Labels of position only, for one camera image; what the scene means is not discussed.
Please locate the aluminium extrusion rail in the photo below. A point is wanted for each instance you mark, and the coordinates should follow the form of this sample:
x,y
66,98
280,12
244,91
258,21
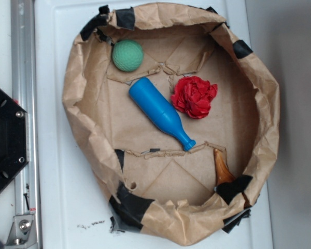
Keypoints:
x,y
27,189

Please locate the blue plastic bottle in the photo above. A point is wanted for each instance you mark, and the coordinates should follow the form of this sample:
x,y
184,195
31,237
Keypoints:
x,y
158,109

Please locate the green dimpled foam ball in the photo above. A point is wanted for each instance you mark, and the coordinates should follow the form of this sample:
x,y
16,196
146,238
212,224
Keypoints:
x,y
127,55

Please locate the metal corner bracket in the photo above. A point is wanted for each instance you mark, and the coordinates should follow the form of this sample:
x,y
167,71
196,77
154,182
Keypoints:
x,y
22,233

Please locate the brown glossy cone object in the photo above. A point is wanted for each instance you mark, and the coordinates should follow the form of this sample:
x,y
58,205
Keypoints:
x,y
223,175

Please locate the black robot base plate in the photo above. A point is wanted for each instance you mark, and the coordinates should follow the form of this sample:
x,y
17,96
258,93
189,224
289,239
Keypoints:
x,y
13,142

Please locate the red crumpled paper ball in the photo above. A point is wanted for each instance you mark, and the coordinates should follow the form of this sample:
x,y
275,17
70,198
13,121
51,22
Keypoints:
x,y
193,96

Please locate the brown paper bag tray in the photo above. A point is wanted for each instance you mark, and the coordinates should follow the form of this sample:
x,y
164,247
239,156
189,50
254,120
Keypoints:
x,y
153,187

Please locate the white plastic tray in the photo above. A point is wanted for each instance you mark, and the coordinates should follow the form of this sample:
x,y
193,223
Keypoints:
x,y
75,213

